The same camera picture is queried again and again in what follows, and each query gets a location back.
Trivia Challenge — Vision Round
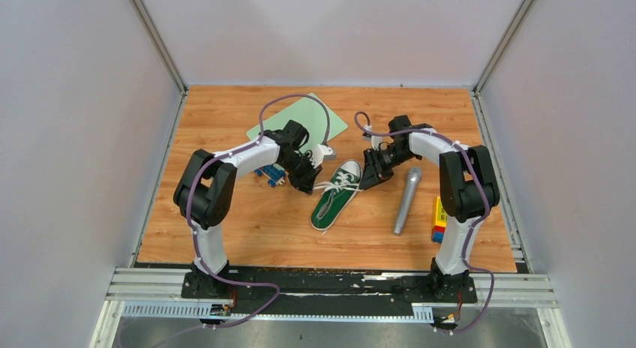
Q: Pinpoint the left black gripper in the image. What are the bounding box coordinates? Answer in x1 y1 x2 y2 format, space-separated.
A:
277 152 322 196

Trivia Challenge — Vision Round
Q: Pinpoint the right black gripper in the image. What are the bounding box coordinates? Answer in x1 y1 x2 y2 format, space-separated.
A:
360 145 418 191

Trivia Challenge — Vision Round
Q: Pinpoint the green canvas sneaker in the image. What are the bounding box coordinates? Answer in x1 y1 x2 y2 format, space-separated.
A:
310 159 364 232

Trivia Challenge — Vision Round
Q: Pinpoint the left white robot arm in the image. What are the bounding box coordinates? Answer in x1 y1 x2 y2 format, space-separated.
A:
173 120 333 299

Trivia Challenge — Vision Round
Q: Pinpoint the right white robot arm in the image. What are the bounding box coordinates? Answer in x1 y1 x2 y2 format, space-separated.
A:
358 115 500 302

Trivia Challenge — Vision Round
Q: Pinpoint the blue red toy car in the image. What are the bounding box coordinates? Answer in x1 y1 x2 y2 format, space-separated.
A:
254 164 287 188

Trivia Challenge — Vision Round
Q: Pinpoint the silver microphone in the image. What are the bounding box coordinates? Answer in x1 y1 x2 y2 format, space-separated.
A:
393 166 423 236

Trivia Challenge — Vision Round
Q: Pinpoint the light green cutting mat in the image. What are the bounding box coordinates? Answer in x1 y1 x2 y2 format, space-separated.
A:
246 97 348 153

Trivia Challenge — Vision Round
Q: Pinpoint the yellow red blue block stack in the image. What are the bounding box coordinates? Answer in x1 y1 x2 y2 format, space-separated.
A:
431 196 447 244

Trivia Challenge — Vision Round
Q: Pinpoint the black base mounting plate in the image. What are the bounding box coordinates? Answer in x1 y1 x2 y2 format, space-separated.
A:
181 266 478 317

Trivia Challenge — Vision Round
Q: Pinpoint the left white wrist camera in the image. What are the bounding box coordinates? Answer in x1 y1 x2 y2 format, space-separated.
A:
310 144 337 167

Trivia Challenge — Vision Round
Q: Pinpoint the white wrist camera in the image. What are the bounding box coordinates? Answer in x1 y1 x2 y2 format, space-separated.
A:
362 124 383 151
310 144 337 167

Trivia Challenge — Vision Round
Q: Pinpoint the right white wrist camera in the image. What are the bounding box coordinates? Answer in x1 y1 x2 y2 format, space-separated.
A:
362 124 383 151

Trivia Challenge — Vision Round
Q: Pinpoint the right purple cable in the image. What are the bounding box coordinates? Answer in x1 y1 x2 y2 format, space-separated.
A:
353 111 496 335

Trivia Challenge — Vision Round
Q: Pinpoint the purple cable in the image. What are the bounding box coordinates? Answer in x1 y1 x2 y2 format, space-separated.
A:
184 93 333 330
353 111 496 335

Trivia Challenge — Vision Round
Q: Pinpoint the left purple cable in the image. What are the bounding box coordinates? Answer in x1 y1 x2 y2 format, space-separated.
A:
184 93 333 330

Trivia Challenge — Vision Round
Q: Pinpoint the aluminium frame rail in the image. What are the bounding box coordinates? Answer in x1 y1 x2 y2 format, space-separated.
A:
105 267 559 324

